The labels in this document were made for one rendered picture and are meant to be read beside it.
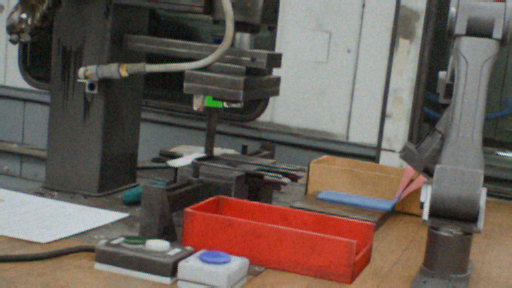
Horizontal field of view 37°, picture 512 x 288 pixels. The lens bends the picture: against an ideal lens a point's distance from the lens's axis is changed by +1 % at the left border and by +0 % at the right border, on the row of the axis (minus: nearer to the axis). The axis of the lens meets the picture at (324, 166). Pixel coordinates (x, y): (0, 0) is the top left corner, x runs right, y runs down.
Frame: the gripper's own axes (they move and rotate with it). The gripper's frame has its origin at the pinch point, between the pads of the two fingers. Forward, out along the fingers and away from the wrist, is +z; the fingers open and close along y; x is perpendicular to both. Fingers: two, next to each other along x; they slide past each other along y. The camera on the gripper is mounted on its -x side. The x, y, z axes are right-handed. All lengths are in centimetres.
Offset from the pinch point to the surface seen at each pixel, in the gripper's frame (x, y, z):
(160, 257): 55, 19, 13
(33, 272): 60, 29, 22
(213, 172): 26.0, 25.8, 10.1
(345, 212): 10.8, 5.7, 5.7
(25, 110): -55, 96, 59
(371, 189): -5.1, 4.9, 3.1
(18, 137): -55, 94, 67
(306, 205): 10.3, 11.9, 9.4
